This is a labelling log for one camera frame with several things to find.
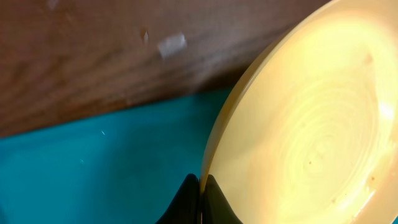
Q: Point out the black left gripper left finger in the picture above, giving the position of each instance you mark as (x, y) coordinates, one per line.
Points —
(183, 208)

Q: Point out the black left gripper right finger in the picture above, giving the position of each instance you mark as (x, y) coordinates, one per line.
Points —
(215, 207)

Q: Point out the yellow-green plate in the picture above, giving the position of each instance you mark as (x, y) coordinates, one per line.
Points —
(309, 132)

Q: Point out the blue serving tray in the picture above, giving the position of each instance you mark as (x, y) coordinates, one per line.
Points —
(122, 167)

